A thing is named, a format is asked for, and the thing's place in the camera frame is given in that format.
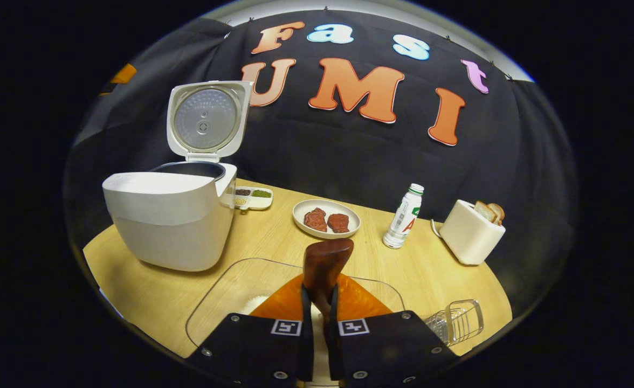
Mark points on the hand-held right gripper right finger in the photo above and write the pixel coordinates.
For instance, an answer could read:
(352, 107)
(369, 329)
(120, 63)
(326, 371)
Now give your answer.
(387, 350)

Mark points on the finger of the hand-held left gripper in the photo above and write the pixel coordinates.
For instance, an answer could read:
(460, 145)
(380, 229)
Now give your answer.
(123, 74)

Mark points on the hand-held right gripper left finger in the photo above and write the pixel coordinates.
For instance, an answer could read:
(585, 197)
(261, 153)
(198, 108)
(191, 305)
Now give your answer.
(252, 350)

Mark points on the brown wooden spoon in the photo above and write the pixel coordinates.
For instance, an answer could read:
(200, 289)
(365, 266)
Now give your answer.
(325, 264)

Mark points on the white rice cooker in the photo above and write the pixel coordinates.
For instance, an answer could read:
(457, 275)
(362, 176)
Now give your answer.
(171, 226)

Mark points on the clear glass rice tray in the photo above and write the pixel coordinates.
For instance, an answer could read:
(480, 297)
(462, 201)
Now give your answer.
(225, 291)

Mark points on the white milk bottle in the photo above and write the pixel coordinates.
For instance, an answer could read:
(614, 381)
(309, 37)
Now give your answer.
(403, 218)

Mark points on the red meat piece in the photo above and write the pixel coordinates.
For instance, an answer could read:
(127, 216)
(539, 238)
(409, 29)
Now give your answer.
(315, 220)
(338, 222)

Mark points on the white toaster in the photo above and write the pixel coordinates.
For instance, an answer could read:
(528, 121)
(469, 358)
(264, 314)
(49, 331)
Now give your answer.
(468, 237)

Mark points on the white divided condiment tray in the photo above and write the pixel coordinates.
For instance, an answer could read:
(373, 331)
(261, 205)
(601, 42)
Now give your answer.
(255, 203)

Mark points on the white round plate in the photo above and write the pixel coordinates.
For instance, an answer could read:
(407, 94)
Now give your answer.
(349, 207)

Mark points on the toasted bread slice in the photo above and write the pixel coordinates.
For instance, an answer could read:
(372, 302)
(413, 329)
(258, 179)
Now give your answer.
(497, 213)
(484, 211)

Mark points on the row of black cloth clips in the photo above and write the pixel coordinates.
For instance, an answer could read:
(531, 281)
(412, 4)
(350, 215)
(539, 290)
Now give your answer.
(447, 38)

